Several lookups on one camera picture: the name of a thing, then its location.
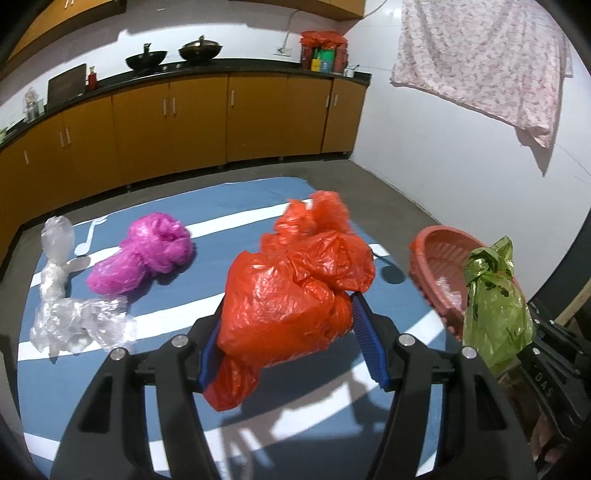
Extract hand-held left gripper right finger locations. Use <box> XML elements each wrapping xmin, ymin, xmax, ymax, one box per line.
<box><xmin>350</xmin><ymin>292</ymin><xmax>539</xmax><ymax>480</ymax></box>

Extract red plastic bag with bottles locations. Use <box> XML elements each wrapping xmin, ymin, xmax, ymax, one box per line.
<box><xmin>299</xmin><ymin>30</ymin><xmax>349</xmax><ymax>73</ymax></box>

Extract pink plastic bag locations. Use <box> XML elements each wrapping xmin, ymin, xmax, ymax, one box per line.
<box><xmin>87</xmin><ymin>212</ymin><xmax>195</xmax><ymax>296</ymax></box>

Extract red plastic basket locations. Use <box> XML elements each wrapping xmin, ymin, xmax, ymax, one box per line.
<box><xmin>409</xmin><ymin>225</ymin><xmax>522</xmax><ymax>343</ymax></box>

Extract black pot with lid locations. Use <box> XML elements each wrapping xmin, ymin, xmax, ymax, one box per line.
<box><xmin>178</xmin><ymin>36</ymin><xmax>223</xmax><ymax>63</ymax></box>

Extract blue music note cloth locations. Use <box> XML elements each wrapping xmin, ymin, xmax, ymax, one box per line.
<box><xmin>17</xmin><ymin>178</ymin><xmax>462</xmax><ymax>480</ymax></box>

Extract pink floral hanging cloth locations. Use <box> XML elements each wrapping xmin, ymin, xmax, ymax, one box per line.
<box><xmin>390</xmin><ymin>0</ymin><xmax>574</xmax><ymax>149</ymax></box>

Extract white cable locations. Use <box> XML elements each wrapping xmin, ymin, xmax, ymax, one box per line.
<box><xmin>281</xmin><ymin>8</ymin><xmax>305</xmax><ymax>49</ymax></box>

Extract black wok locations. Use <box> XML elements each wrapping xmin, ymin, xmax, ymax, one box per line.
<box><xmin>126</xmin><ymin>43</ymin><xmax>168</xmax><ymax>72</ymax></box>

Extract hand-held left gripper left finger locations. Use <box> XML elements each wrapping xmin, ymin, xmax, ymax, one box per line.
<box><xmin>53</xmin><ymin>300</ymin><xmax>223</xmax><ymax>480</ymax></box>

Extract brown cutting board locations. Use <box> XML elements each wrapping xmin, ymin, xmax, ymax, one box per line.
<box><xmin>47</xmin><ymin>63</ymin><xmax>88</xmax><ymax>106</ymax></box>

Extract light green plastic bag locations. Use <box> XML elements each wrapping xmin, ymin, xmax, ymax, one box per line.
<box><xmin>463</xmin><ymin>236</ymin><xmax>535</xmax><ymax>377</ymax></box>

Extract black kitchen countertop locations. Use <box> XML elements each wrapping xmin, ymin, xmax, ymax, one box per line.
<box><xmin>0</xmin><ymin>59</ymin><xmax>372</xmax><ymax>148</ymax></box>

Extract wooden base cabinets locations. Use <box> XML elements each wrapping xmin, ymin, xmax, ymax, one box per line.
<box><xmin>0</xmin><ymin>73</ymin><xmax>370</xmax><ymax>278</ymax></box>

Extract glass jar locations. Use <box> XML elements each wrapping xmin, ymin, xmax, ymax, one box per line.
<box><xmin>23</xmin><ymin>88</ymin><xmax>45</xmax><ymax>118</ymax></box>

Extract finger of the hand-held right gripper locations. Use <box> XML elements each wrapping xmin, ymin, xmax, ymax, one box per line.
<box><xmin>517</xmin><ymin>344</ymin><xmax>591</xmax><ymax>444</ymax></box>
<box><xmin>526</xmin><ymin>300</ymin><xmax>591</xmax><ymax>370</ymax></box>

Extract clear plastic bag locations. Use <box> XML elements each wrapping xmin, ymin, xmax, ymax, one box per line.
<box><xmin>29</xmin><ymin>215</ymin><xmax>138</xmax><ymax>357</ymax></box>

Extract large red plastic bag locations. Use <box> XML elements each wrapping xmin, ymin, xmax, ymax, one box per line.
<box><xmin>203</xmin><ymin>191</ymin><xmax>377</xmax><ymax>412</ymax></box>

